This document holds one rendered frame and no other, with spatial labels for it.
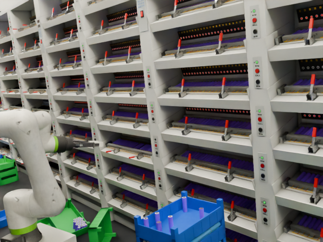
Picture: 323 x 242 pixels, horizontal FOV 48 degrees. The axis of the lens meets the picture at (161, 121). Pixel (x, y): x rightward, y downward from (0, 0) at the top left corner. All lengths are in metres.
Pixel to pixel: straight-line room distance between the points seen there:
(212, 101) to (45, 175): 0.80
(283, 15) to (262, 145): 0.52
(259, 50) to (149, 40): 0.69
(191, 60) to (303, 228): 0.87
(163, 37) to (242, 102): 0.66
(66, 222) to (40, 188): 1.08
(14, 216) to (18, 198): 0.09
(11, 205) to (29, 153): 0.31
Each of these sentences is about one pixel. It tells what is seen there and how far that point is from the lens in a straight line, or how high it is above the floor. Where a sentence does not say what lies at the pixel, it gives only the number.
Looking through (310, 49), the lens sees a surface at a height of 1.11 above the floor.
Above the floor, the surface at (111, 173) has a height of 0.37.
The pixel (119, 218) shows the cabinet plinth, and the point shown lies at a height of 0.03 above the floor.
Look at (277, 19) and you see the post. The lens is 1.52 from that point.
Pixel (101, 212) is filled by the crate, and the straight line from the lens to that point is 2.41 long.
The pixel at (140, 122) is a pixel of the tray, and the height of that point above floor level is 0.76.
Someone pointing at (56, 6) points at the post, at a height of 1.64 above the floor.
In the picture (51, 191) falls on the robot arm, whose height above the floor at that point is 0.60.
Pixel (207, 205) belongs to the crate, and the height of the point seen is 0.52.
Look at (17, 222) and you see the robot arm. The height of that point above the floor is 0.46.
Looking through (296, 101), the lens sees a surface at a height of 0.92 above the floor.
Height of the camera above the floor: 1.12
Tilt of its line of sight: 10 degrees down
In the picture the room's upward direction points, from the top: 6 degrees counter-clockwise
